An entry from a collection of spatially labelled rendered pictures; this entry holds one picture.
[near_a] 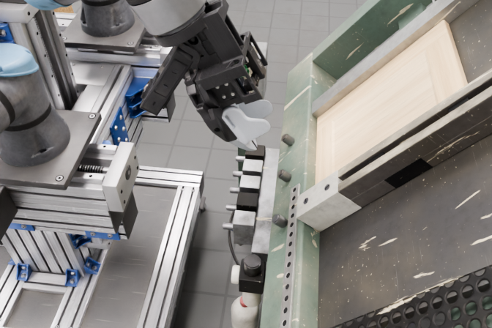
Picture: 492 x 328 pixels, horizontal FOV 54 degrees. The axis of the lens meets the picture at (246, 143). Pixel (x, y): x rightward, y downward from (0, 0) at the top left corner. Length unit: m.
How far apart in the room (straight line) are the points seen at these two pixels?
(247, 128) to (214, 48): 0.12
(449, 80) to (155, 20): 0.67
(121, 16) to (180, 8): 0.92
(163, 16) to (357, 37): 1.02
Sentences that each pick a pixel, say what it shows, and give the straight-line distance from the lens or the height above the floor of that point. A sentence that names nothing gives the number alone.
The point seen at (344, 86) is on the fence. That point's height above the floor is 1.00.
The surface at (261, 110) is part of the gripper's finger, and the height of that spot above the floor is 1.36.
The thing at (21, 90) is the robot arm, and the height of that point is 1.22.
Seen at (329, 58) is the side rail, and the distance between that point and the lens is 1.52.
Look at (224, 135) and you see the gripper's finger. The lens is 0.61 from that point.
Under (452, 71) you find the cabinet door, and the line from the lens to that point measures 1.06.
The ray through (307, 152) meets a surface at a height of 0.91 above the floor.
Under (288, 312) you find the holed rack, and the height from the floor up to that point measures 0.90.
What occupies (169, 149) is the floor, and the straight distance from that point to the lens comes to 2.53.
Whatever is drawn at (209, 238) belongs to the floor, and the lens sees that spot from 2.16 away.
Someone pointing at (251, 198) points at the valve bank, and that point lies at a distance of 1.31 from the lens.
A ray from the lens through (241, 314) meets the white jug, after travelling 1.80.
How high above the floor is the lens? 1.78
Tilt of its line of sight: 45 degrees down
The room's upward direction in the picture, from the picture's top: straight up
